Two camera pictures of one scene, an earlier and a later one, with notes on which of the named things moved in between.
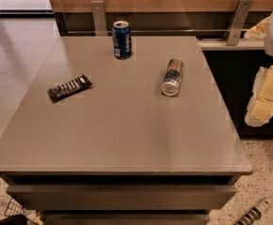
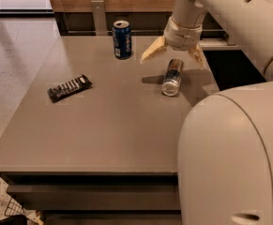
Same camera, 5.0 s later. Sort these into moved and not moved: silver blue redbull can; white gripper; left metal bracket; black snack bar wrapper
Moved: white gripper
Not moved: black snack bar wrapper; silver blue redbull can; left metal bracket
